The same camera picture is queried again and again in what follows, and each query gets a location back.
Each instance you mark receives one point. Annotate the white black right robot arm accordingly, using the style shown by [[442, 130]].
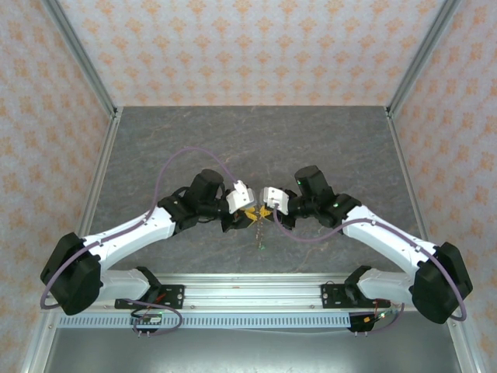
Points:
[[388, 241]]

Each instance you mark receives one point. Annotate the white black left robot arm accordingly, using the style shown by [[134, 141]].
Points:
[[132, 237]]

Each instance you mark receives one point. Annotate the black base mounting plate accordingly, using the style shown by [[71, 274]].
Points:
[[330, 299], [172, 297]]

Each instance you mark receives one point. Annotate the grey metal panel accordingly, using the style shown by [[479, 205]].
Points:
[[252, 353]]

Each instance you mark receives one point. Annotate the small circuit board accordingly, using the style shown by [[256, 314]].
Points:
[[369, 319], [149, 319]]

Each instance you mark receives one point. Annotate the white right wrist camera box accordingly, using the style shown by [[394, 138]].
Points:
[[273, 198]]

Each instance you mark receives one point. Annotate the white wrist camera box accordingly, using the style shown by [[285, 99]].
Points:
[[273, 198], [240, 198]]

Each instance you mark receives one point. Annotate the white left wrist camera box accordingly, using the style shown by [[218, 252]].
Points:
[[240, 198]]

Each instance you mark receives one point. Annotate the aluminium mounting rail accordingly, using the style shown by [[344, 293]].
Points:
[[252, 297]]

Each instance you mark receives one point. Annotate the aluminium table side rail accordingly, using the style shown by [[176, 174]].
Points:
[[101, 171], [405, 171]]

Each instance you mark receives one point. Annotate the aluminium frame post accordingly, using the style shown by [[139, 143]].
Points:
[[421, 58], [81, 58]]

